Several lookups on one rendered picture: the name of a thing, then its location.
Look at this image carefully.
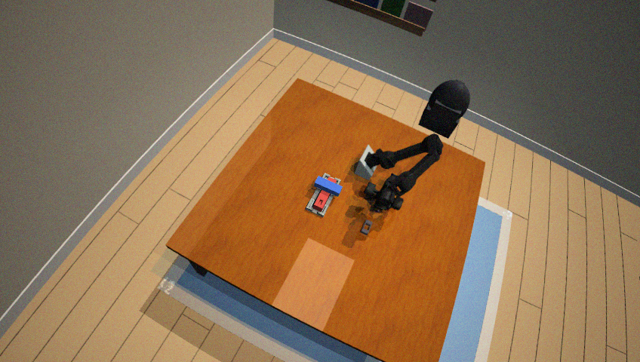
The grey rectangular frame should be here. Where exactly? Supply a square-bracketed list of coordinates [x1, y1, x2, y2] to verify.
[361, 220, 372, 235]

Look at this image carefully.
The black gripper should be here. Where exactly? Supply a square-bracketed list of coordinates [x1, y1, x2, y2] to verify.
[364, 182, 403, 210]

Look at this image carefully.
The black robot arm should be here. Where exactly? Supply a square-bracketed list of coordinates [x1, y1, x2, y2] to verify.
[365, 133, 443, 210]

